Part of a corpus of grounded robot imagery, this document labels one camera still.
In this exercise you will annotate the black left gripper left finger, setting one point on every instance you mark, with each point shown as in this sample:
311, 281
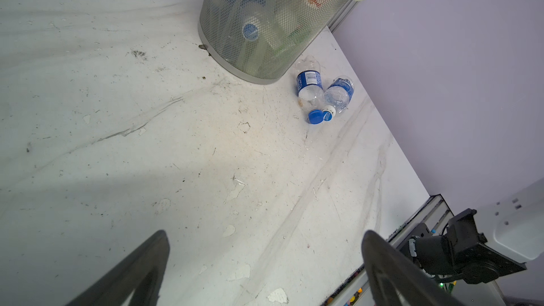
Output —
137, 278

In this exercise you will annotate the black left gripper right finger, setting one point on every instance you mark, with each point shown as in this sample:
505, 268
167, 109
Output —
391, 274

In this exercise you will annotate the small crushed bottle blue label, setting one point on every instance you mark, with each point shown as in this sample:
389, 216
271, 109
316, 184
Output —
337, 97

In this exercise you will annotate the small clear bottle blue white label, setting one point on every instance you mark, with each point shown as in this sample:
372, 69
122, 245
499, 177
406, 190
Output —
310, 90

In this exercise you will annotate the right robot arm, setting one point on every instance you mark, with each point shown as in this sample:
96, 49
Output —
481, 245

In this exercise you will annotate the grey mesh waste bin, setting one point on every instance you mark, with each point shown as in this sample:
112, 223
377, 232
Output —
259, 40

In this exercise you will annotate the aluminium front rail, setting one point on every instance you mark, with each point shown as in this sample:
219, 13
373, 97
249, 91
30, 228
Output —
429, 220

